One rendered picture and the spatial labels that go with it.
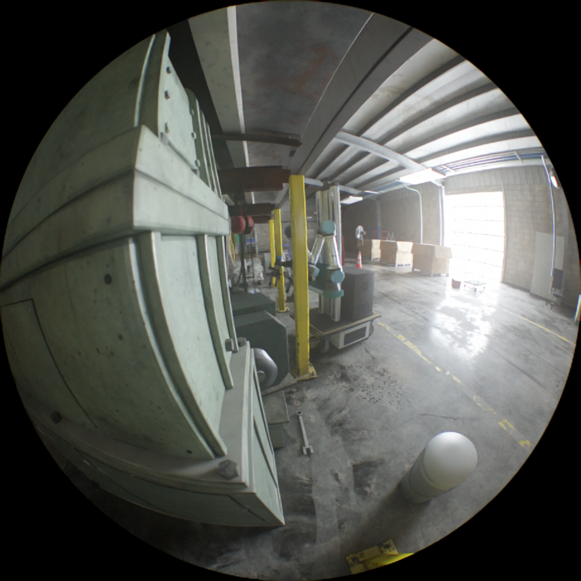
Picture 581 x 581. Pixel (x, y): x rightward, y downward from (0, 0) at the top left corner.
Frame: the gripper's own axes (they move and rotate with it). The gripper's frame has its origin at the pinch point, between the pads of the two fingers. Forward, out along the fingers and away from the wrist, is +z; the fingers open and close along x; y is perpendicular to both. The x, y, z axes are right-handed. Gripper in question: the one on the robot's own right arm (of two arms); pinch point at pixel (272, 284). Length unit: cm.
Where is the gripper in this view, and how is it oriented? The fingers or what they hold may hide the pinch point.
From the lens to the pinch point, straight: 203.3
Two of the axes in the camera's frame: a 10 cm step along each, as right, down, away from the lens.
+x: -5.4, -0.8, 8.4
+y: 8.1, 2.2, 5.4
